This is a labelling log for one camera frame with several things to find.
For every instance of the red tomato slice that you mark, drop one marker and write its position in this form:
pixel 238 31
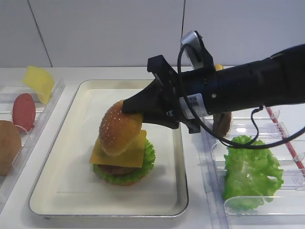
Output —
pixel 23 112

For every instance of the green lettuce under burger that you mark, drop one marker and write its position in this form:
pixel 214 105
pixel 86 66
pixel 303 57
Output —
pixel 147 166

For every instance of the cream metal tray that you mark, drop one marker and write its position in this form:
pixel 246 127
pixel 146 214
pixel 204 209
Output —
pixel 67 185

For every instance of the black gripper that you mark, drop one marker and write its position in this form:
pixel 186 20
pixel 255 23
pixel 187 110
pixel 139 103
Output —
pixel 159 101

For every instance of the yellow cheese slice on burger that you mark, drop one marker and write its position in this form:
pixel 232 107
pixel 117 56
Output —
pixel 131 157

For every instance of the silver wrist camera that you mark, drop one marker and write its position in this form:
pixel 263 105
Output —
pixel 195 50

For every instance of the dark brown meat patty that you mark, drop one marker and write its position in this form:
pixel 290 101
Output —
pixel 222 123

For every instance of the yellow cheese slice in rack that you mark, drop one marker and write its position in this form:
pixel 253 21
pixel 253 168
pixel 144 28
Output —
pixel 40 81

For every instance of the sesame bun top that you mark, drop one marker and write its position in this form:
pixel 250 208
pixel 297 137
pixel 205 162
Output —
pixel 118 130

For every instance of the burger bottom bun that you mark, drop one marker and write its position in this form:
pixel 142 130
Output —
pixel 125 180

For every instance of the brown meat patty in burger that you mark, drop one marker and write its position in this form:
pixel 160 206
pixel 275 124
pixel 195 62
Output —
pixel 116 170

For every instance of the green lettuce leaf in rack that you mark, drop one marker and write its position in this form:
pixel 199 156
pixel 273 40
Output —
pixel 252 178

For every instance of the clear acrylic left rack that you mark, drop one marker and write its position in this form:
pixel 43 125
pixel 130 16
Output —
pixel 8 95

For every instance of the clear acrylic rack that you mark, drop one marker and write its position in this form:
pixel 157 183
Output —
pixel 8 95
pixel 287 210

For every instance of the clear acrylic right rack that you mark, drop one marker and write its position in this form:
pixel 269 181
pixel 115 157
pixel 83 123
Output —
pixel 287 210

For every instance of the brown bun bottom in rack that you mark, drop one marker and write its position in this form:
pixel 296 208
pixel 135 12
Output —
pixel 10 144

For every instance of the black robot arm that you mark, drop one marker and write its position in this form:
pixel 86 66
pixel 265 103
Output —
pixel 276 80

